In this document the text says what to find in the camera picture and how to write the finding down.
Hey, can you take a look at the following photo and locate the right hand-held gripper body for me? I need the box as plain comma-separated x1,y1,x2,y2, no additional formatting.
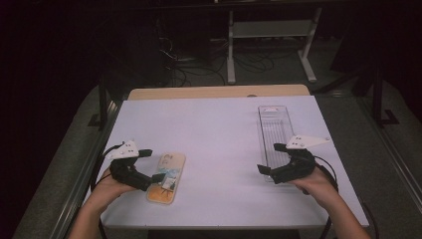
269,133,332,185

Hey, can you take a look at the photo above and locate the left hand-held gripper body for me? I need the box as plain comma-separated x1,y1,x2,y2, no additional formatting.
105,139,154,193

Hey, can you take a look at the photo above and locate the cream phone case painted print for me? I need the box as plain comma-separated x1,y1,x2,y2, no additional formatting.
145,151,187,206

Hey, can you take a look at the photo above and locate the clear plastic tray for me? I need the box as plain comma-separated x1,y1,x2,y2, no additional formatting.
257,105,297,184

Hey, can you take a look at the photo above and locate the person's right hand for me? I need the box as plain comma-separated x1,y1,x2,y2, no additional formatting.
288,165,340,211

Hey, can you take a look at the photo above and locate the person's left hand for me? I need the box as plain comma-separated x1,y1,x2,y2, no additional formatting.
86,166,137,209

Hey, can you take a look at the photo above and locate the black metal stand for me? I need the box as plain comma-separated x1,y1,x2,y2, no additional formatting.
370,61,401,129

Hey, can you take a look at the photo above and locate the white metal shelf stand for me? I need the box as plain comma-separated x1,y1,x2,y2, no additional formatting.
226,6,323,86

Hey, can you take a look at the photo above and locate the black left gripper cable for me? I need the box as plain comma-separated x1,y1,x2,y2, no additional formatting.
90,142,125,194

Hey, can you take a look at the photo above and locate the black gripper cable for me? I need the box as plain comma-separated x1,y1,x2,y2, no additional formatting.
90,142,125,194
313,154,340,194

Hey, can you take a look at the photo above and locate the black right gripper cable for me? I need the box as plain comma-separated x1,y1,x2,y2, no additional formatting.
313,154,340,194

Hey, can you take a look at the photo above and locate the black metal post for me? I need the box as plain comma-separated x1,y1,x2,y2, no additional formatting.
87,79,111,131

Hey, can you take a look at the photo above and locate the aluminium frame rail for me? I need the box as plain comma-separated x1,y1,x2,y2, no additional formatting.
49,99,123,239
357,95,422,214

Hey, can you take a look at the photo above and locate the tangle of black floor cables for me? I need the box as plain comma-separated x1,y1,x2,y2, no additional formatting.
158,35,300,88

